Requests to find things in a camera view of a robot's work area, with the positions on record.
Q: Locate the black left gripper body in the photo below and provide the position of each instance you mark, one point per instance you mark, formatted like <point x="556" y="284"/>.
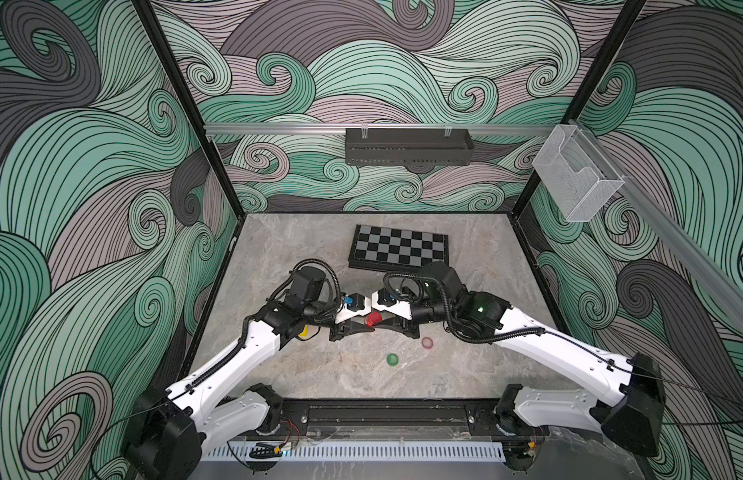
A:
<point x="336" y="324"/>

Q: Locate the black wall shelf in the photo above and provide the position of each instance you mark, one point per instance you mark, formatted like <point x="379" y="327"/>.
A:
<point x="419" y="148"/>

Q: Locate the clear plastic wall bin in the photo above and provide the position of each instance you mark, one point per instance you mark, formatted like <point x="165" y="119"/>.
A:
<point x="577" y="172"/>

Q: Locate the pink jar lid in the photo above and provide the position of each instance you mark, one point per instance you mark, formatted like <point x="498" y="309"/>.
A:
<point x="427" y="343"/>

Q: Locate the black white chessboard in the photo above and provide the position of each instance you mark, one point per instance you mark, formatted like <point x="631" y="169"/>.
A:
<point x="383" y="249"/>

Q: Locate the red paint jar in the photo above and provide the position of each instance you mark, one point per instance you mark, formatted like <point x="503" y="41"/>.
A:
<point x="373" y="319"/>

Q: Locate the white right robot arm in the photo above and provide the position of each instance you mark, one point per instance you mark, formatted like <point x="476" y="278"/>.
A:
<point x="621" y="397"/>

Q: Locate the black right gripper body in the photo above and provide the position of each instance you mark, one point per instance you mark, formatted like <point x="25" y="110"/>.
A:
<point x="404" y="318"/>

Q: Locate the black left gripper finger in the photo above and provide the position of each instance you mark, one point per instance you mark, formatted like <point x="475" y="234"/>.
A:
<point x="344" y="329"/>
<point x="354" y="303"/>

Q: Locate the white ventilated front strip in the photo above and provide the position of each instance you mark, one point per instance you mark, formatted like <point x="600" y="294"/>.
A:
<point x="368" y="451"/>

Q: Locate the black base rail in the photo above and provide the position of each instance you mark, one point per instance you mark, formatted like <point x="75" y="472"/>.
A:
<point x="395" y="416"/>

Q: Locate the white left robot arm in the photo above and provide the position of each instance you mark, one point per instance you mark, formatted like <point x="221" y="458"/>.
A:
<point x="170" y="429"/>

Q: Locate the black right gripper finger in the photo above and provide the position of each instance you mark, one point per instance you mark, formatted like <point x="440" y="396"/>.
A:
<point x="394" y="291"/>
<point x="399" y="310"/>

